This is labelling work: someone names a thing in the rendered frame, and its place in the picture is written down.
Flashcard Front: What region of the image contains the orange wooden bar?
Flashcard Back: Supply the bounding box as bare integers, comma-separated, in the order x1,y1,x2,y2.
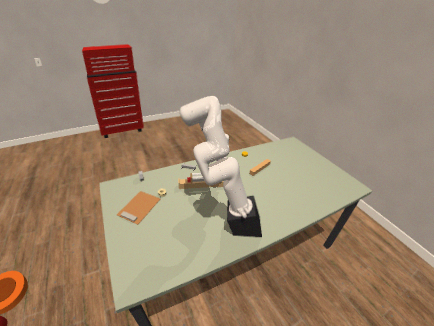
249,159,271,176

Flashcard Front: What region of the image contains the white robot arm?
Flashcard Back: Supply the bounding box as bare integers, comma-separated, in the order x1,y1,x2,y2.
180,96,252,218

